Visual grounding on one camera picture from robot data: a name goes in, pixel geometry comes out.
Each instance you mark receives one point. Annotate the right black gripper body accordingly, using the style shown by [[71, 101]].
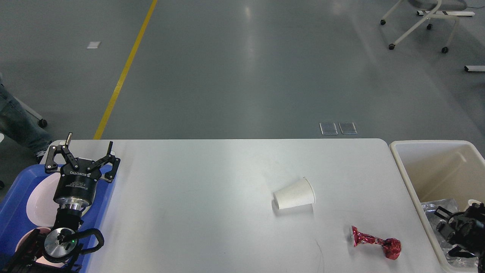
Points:
[[466, 229]]

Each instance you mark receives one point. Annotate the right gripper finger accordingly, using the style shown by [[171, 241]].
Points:
[[443, 213], [459, 252]]

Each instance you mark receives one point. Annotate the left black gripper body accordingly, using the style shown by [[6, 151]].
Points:
[[78, 186]]

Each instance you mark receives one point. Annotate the foil sheet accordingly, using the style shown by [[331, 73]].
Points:
[[452, 206]]

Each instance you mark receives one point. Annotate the pink plate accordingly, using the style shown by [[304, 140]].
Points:
[[41, 209]]

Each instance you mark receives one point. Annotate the red foil wrapper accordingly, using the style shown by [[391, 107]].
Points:
[[391, 247]]

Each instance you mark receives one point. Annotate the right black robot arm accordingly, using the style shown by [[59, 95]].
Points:
[[482, 261]]

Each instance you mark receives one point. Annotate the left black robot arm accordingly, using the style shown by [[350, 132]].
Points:
[[58, 250]]

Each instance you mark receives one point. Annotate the light green plate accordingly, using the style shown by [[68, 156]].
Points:
[[87, 208]]

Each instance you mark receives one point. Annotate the beige plastic bin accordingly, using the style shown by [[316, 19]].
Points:
[[440, 169]]

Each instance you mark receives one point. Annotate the white chair base left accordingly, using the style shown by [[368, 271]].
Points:
[[42, 123]]

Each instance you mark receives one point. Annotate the person leg with sneaker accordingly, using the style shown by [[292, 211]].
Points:
[[16, 124]]

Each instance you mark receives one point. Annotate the blue plastic tray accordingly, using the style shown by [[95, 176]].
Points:
[[14, 222]]

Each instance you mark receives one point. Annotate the white bar on floor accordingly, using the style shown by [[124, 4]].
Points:
[[474, 68]]

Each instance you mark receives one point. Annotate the white rolling chair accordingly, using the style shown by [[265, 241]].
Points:
[[429, 10]]

